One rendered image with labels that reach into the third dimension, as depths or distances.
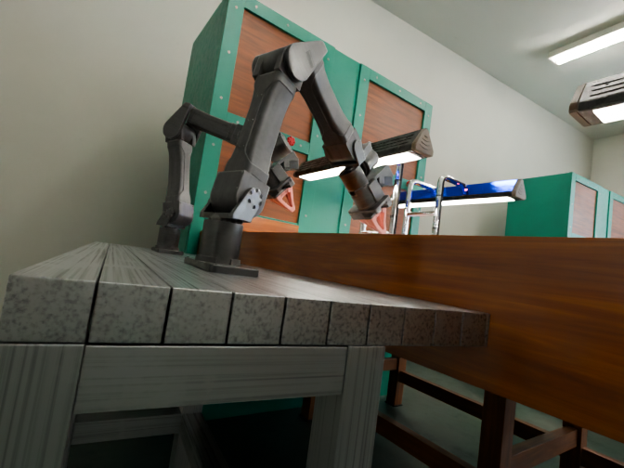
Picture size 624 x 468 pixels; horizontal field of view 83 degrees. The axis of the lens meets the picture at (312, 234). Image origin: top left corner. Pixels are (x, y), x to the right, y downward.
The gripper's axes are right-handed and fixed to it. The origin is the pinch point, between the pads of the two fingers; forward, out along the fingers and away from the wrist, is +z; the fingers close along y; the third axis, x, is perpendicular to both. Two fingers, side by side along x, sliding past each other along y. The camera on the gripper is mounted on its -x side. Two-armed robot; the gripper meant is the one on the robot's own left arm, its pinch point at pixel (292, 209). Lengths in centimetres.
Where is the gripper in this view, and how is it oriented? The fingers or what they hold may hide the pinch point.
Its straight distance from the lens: 108.7
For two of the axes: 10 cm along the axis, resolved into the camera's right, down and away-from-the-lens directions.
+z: 5.3, 7.6, 3.7
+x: -6.3, 6.5, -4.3
